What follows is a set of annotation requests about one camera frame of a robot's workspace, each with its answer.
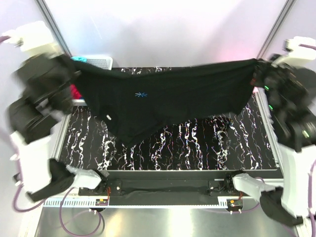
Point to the black t shirt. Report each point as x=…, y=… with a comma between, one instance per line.
x=136, y=106

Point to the black marble pattern mat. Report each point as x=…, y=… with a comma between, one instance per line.
x=215, y=143

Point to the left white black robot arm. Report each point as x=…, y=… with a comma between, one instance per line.
x=46, y=76

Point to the light blue t shirt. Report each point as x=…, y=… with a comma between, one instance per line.
x=79, y=58

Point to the white plastic basket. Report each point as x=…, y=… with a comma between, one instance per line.
x=100, y=61

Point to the red t shirt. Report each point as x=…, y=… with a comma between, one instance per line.
x=75, y=93

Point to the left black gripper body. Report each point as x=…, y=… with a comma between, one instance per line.
x=64, y=69

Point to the orange connector box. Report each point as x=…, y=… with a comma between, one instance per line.
x=235, y=204
x=102, y=202

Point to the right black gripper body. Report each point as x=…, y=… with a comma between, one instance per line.
x=271, y=79

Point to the left orange connector box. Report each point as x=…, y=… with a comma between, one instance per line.
x=102, y=202

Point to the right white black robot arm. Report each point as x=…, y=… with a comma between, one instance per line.
x=288, y=88

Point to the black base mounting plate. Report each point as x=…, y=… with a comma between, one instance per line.
x=140, y=179

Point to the right orange connector box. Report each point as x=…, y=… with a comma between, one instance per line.
x=235, y=204

